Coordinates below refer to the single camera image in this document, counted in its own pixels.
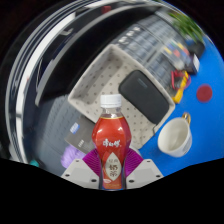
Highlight red drink bottle white cap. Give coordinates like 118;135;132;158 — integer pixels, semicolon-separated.
91;93;132;191

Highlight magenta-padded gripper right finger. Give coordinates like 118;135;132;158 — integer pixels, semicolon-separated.
123;148;164;190

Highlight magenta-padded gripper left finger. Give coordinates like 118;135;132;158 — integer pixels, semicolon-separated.
61;148;103;190

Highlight beige polka-dot fabric bin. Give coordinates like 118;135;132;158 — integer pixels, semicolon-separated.
67;44;176;150

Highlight black zip case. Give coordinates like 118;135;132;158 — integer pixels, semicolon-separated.
118;69;170;124

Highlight flat round red coaster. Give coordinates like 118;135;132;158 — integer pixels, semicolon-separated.
195;83;214;103

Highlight small black box white label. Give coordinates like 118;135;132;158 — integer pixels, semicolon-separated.
186;54;201;75

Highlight white mug gold handle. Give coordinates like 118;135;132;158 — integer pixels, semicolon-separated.
157;112;193;158

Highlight green potted plant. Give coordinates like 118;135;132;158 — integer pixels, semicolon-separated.
168;11;205;44

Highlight grey small-parts drawer cabinet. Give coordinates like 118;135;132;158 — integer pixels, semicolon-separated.
113;14;188;91

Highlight dark grey flat carton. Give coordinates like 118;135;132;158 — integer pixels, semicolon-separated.
64;114;98;155

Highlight clear organiser colourful parts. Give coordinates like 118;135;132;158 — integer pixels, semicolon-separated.
163;39;193;64

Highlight yellow multimeter red leads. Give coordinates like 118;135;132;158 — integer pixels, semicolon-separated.
170;69;193;104

